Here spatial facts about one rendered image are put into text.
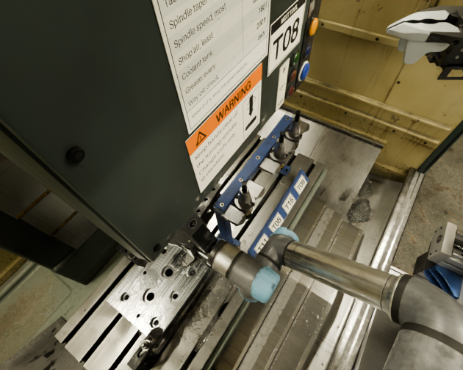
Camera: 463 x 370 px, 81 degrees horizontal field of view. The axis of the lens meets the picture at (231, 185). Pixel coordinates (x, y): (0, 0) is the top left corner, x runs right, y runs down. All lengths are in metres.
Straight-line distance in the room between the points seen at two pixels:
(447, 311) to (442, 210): 2.10
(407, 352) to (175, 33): 0.54
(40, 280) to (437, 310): 1.66
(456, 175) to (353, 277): 2.36
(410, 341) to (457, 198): 2.28
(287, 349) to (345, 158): 0.94
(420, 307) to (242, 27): 0.51
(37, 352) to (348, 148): 1.71
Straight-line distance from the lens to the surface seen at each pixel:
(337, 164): 1.54
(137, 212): 0.28
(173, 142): 0.27
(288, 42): 0.44
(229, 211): 0.84
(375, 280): 0.64
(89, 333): 1.21
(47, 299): 1.72
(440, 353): 0.56
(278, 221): 1.14
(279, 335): 1.24
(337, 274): 0.66
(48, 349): 1.55
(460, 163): 3.03
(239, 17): 0.31
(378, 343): 1.90
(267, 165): 0.93
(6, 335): 1.79
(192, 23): 0.25
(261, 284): 0.63
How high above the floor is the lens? 1.97
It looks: 58 degrees down
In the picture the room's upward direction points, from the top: 6 degrees counter-clockwise
